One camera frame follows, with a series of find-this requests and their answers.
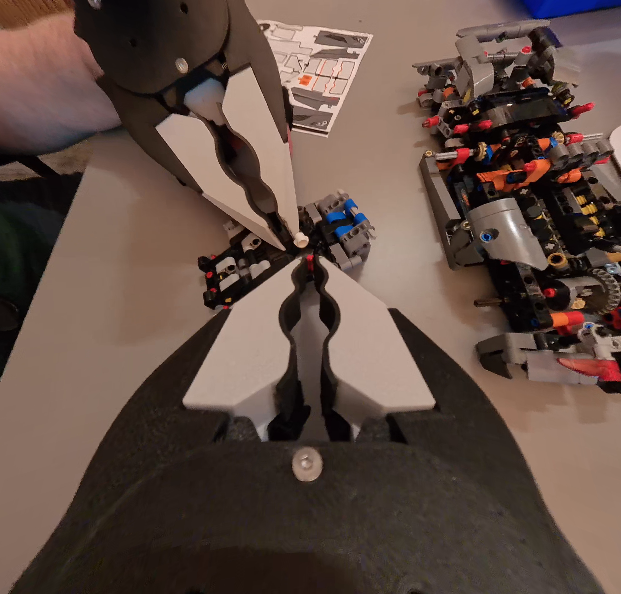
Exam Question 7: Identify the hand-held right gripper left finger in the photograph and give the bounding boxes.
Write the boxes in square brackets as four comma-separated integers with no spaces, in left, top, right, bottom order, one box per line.
[182,259,312,441]

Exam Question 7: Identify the large lego car chassis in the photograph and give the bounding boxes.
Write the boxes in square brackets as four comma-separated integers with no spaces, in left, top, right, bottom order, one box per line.
[411,18,621,395]

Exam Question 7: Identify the lego sticker sheet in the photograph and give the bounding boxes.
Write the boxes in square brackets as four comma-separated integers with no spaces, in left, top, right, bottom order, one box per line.
[256,19,374,138]

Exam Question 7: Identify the person's left forearm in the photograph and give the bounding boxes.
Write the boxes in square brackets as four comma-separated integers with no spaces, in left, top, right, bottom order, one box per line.
[0,15,122,156]

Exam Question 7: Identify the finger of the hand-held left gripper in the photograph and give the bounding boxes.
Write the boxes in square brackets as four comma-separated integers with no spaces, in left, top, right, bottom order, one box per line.
[155,114,288,251]
[221,66,300,236]

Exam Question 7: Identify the small black grey lego assembly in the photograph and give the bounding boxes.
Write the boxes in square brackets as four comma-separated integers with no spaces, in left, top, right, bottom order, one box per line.
[196,189,376,311]

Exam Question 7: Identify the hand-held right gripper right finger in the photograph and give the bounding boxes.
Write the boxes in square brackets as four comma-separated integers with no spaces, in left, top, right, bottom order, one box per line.
[313,256,436,440]

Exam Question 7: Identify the person's dark green trousers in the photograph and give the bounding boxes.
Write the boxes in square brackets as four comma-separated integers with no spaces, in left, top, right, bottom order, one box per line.
[0,172,83,377]

